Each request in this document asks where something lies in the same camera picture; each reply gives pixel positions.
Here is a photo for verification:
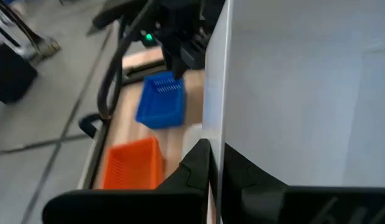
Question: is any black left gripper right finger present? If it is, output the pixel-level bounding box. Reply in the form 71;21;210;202
221;142;385;224

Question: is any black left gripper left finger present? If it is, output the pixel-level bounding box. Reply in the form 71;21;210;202
42;138;211;224

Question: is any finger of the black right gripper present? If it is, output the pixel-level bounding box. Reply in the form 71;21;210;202
182;42;209;71
166;46;188;80

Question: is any orange slotted plastic basket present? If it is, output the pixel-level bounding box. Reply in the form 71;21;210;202
100;136;165;190

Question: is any blue slotted plastic basket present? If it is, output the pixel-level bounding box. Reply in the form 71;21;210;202
135;70;187;130

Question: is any white plastic bin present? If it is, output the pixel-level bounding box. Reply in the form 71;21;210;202
202;0;385;224

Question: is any metal stand leg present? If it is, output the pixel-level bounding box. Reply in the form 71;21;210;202
0;0;62;63

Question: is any black case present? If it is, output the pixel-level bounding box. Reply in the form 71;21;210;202
0;43;38;105

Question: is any thick black cable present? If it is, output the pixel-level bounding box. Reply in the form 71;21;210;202
96;0;156;121

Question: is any black frame clamp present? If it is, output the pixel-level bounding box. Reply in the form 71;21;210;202
78;113;103;139

